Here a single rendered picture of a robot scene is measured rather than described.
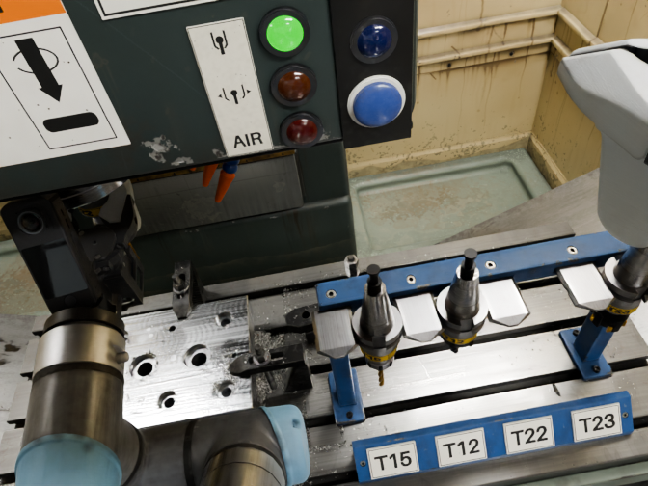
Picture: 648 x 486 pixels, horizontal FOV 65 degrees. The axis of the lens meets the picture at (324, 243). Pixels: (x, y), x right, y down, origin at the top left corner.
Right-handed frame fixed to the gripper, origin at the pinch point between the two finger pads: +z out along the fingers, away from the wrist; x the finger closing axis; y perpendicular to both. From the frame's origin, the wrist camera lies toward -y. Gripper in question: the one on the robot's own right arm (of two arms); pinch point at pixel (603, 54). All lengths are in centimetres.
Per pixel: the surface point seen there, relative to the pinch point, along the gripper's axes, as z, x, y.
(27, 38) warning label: 21.8, -14.6, 0.7
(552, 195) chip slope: 38, 82, 88
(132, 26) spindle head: 19.3, -10.1, 1.1
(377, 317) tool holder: 18.0, 4.0, 41.8
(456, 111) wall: 80, 91, 87
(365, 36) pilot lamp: 12.7, -0.1, 3.5
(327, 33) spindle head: 14.3, -1.5, 3.2
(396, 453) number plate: 13, 2, 73
